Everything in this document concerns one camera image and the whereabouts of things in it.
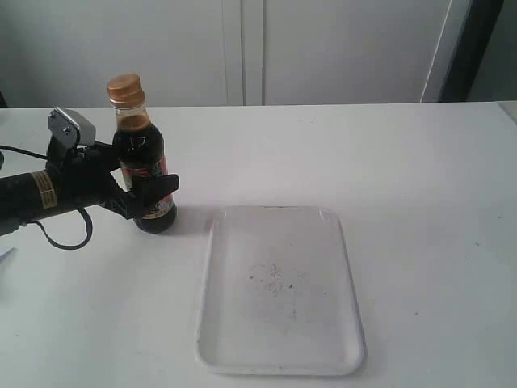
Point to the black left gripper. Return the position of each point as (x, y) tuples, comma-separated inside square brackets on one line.
[(81, 177)]

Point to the soy sauce bottle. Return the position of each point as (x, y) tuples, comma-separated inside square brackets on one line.
[(140, 148)]

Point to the gold flip bottle cap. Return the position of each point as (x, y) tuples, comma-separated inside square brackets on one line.
[(125, 91)]

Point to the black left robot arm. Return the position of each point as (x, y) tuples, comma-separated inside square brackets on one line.
[(26, 197)]

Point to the white cabinet doors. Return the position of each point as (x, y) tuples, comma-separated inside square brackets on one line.
[(228, 53)]

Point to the white rectangular tray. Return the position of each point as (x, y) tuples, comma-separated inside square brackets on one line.
[(277, 295)]

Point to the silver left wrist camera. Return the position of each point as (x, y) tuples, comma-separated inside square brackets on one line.
[(70, 128)]

